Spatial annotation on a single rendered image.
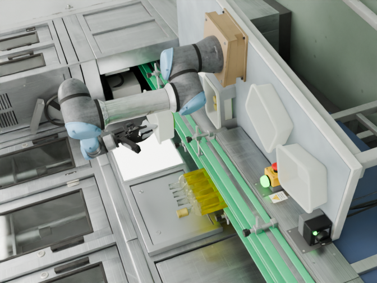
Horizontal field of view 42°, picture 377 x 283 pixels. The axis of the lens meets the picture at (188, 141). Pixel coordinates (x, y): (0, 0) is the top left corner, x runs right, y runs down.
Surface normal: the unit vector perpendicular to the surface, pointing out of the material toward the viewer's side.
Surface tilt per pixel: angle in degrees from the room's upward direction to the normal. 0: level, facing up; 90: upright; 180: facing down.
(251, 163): 90
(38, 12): 90
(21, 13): 90
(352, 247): 90
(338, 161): 0
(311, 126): 0
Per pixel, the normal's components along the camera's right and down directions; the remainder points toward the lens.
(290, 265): -0.10, -0.79
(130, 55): 0.34, 0.55
